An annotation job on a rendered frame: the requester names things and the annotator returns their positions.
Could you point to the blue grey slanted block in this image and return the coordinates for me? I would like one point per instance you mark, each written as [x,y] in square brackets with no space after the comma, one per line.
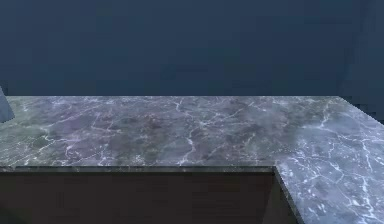
[4,108]

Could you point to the dark cabinet with marble worktop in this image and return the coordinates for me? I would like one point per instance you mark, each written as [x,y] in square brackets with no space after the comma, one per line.
[166,133]

